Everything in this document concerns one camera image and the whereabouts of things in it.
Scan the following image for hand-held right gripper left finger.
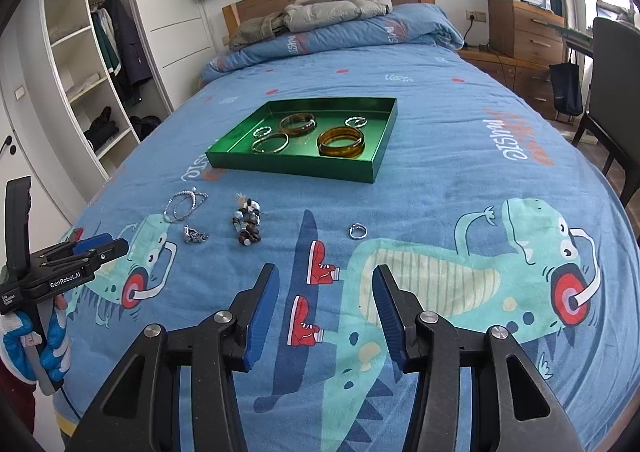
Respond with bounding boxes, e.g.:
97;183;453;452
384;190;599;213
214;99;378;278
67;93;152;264
75;262;281;452

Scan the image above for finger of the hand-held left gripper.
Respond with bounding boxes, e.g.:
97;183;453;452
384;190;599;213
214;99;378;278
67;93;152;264
36;231;114;264
42;238;130;275

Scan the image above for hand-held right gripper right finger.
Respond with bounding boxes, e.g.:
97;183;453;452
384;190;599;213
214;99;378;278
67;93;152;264
372;263;583;452

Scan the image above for large thin silver bangle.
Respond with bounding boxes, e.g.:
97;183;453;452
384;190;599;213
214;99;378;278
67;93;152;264
251;132;290;154

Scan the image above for green rectangular tray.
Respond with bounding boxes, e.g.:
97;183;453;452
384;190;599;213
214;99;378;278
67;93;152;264
205;98;398;184

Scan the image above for amber bangle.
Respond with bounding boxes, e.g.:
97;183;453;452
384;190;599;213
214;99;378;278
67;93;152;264
316;127;366;159

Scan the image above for dark brown bangle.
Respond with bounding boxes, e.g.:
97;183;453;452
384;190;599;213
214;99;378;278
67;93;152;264
278;112;318;137

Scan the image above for person's left forearm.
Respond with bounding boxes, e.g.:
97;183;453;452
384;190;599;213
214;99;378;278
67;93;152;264
0;357;37;438

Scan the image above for person's left hand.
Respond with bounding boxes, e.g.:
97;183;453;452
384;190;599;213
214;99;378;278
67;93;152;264
0;296;72;385

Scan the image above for black bag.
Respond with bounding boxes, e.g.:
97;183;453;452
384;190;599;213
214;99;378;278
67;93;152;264
84;106;120;150
129;115;162;140

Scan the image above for blue dinosaur print bed sheet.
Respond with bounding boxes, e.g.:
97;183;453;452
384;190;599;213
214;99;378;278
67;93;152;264
60;52;640;452

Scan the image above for folded white clothes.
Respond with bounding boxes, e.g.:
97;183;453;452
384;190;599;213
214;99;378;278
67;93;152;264
67;75;108;100

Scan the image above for hanging dark clothes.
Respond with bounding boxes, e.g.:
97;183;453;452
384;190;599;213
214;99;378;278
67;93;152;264
90;0;153;106

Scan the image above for white open shelf unit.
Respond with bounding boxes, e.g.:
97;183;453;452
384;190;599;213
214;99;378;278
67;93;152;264
42;0;142;173

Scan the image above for white wardrobe doors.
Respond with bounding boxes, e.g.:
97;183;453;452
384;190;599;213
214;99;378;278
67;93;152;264
125;0;211;113

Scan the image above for olive fleece jacket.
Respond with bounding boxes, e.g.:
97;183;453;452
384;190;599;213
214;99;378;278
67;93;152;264
229;11;288;50

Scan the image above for low wooden nightstand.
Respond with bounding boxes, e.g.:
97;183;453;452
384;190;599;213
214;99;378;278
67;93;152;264
457;48;563;120

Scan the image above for wooden headboard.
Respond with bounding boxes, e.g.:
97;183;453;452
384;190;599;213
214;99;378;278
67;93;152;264
222;0;433;38

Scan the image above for folded blue duvet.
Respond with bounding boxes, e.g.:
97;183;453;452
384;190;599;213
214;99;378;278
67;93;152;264
201;2;465;86

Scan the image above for dark tote bag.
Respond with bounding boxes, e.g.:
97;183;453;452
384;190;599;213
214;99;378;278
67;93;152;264
549;50;585;117

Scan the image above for grey puffer jacket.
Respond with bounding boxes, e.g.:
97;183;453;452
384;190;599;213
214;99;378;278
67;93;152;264
284;0;393;32

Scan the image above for wooden drawer chest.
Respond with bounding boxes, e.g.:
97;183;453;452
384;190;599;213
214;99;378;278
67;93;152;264
487;0;566;60

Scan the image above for dark chair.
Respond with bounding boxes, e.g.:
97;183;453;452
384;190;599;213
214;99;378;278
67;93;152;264
572;17;640;205

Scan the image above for glass desk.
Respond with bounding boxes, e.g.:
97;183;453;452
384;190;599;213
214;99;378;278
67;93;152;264
560;22;596;53

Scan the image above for silver bead necklace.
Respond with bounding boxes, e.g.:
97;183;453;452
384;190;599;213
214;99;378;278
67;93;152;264
162;187;209;224

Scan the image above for dark beaded bracelet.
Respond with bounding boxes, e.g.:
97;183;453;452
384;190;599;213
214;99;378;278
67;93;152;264
231;192;268;247

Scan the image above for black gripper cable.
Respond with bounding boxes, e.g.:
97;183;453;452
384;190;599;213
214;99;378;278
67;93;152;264
59;384;85;435

